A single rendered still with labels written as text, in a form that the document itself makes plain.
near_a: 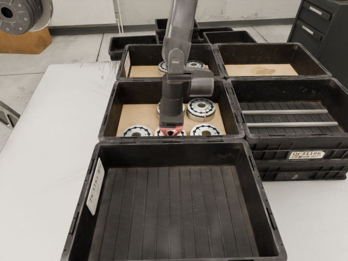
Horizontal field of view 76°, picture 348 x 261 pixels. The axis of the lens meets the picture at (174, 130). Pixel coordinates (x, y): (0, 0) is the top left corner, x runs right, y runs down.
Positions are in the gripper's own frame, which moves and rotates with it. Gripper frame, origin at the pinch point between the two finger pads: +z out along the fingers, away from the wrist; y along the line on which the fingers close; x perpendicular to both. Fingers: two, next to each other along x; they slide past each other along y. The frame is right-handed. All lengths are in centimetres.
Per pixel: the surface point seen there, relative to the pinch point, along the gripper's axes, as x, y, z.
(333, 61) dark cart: -141, 122, 32
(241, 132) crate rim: -19.0, -6.1, -6.9
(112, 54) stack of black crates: 41, 115, 33
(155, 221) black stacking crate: 3.6, -25.7, 4.8
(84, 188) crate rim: 19.1, -22.4, -4.4
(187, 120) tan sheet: -6.7, 10.2, 3.9
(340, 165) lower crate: -53, -8, 4
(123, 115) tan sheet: 16.5, 13.8, 5.5
